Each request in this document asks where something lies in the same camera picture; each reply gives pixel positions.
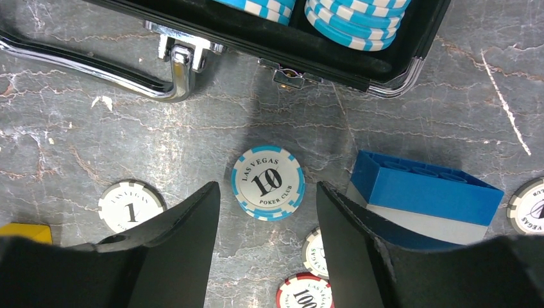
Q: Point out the red 100 poker chip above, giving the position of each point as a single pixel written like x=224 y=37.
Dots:
x=304 y=290

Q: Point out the yellow arch block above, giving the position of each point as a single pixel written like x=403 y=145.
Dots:
x=37 y=233

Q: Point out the black poker chip case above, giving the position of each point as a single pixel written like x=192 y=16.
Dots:
x=376 y=47

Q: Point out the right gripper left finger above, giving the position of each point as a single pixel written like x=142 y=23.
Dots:
x=163 y=262

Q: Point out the blue 10 poker chip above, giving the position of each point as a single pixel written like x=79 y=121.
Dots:
x=268 y=183

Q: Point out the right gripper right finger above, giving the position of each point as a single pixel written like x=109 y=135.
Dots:
x=373 y=262

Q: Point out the blue grey lego block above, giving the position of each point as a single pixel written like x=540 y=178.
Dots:
x=419 y=206

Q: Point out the white 1 poker chip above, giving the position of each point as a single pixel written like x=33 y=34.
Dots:
x=129 y=203

